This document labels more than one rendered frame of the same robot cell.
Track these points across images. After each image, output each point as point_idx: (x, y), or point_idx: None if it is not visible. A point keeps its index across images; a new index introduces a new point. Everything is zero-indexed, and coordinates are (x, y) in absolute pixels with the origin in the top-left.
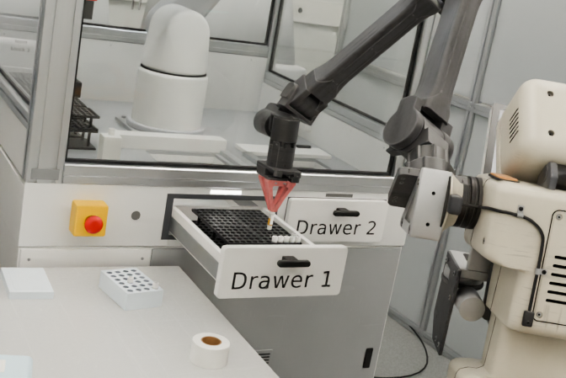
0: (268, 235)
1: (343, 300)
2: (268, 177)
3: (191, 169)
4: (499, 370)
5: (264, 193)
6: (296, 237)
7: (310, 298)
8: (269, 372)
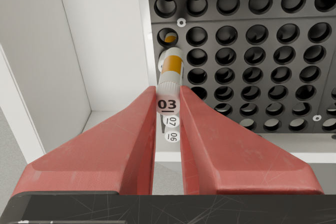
0: (232, 62)
1: (307, 162)
2: (2, 222)
3: None
4: None
5: (200, 112)
6: (170, 128)
7: None
8: None
